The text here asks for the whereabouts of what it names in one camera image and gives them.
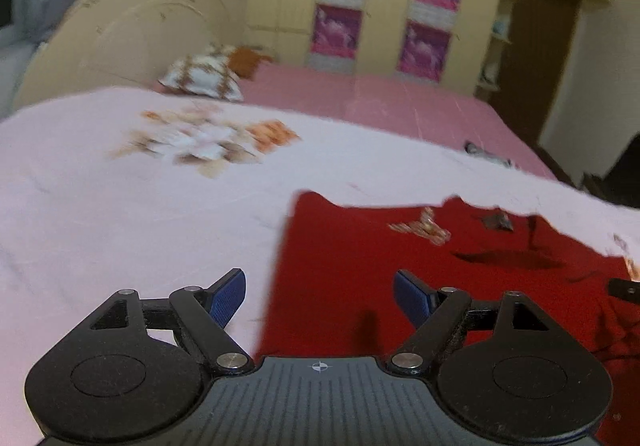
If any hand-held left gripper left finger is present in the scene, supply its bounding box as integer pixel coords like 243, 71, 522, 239
89, 268, 253, 375

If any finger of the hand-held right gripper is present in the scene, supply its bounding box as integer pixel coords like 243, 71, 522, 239
607, 278, 640, 299

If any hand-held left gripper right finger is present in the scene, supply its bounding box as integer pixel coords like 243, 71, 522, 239
386, 268, 549, 376

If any red garment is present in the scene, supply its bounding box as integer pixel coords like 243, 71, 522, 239
252, 191, 640, 446

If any dark chair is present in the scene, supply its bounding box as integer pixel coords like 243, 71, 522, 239
580, 133, 640, 209

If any pink floral blanket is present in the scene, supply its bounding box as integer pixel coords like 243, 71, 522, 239
0, 86, 640, 446

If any black white small cloth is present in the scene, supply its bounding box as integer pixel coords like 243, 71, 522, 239
462, 141, 516, 169

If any pink bed sheet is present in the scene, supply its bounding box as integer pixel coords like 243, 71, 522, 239
235, 63, 558, 181

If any brown white patterned pillow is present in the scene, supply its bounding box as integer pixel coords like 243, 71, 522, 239
157, 44, 246, 102

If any orange brown pillow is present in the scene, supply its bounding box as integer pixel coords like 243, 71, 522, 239
227, 46, 275, 79

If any dark brown door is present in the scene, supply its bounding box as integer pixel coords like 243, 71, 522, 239
487, 0, 583, 147

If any cream arched headboard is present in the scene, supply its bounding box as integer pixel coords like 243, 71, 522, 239
10, 0, 233, 114

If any cream wardrobe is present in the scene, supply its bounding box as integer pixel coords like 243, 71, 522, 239
245, 0, 616, 99

